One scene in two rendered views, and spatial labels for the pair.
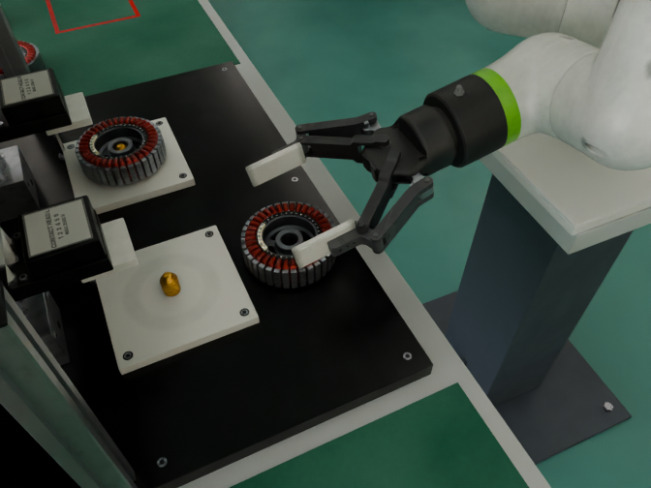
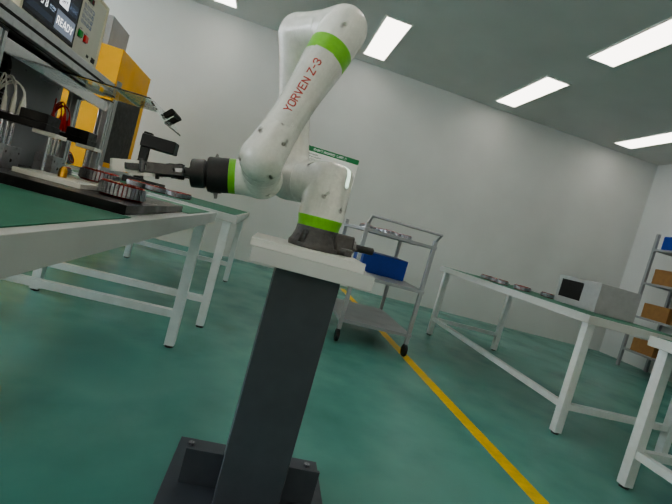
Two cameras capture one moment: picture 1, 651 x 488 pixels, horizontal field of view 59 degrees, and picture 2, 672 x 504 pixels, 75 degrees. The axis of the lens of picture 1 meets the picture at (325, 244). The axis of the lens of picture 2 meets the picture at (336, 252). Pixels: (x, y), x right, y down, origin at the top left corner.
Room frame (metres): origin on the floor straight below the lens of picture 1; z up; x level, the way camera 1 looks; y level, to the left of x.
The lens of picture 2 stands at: (-0.49, -0.79, 0.85)
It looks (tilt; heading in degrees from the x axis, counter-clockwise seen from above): 3 degrees down; 15
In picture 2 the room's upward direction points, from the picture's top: 16 degrees clockwise
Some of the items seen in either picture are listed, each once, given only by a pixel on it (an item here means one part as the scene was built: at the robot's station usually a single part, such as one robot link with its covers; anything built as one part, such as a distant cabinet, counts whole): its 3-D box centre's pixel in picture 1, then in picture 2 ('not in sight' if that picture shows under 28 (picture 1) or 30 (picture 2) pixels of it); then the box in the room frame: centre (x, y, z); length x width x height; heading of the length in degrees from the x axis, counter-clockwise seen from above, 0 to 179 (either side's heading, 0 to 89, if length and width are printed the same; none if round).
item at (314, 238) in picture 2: not in sight; (333, 242); (0.73, -0.45, 0.80); 0.26 x 0.15 x 0.06; 123
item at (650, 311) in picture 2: not in sight; (666, 316); (6.69, -3.80, 0.89); 0.42 x 0.40 x 0.21; 23
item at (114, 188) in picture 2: (290, 243); (122, 190); (0.44, 0.04, 0.79); 0.11 x 0.11 x 0.04
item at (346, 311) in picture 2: not in sight; (374, 278); (3.25, -0.19, 0.51); 1.01 x 0.60 x 1.01; 25
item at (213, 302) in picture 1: (172, 292); (61, 179); (0.38, 0.17, 0.78); 0.15 x 0.15 x 0.01; 25
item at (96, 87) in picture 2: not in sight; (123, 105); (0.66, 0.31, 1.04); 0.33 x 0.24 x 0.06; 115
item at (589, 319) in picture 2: not in sight; (527, 337); (3.53, -1.56, 0.38); 2.20 x 0.90 x 0.75; 25
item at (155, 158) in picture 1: (121, 149); (100, 176); (0.60, 0.27, 0.80); 0.11 x 0.11 x 0.04
